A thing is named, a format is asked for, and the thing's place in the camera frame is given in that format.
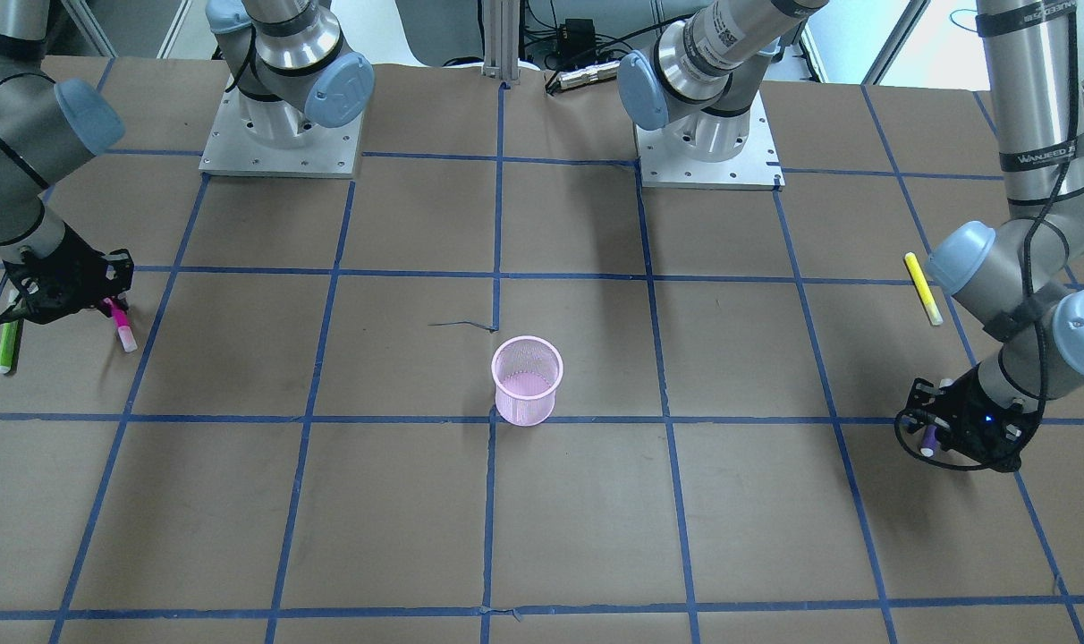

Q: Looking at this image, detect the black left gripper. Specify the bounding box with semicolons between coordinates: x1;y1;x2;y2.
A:
907;364;1044;473

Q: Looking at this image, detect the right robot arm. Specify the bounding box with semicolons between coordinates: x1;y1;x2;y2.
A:
0;1;375;326

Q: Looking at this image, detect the yellow marker pen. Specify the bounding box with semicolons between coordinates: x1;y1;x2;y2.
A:
902;252;944;326

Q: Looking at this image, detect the pink mesh cup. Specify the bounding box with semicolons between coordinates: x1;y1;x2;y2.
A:
490;335;565;427

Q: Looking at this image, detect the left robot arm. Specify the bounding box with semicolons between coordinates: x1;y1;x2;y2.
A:
617;1;1084;473

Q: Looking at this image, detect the aluminium frame post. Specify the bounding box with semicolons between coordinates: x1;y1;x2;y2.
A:
478;0;524;89

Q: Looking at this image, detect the pink marker pen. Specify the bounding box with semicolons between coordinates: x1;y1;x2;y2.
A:
102;298;139;353

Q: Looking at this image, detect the purple marker pen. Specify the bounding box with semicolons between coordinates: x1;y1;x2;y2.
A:
918;425;938;458

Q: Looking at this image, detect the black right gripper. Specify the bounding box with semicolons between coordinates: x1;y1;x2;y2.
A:
4;227;136;325

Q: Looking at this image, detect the green marker pen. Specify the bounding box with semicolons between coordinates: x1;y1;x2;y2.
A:
0;319;23;376

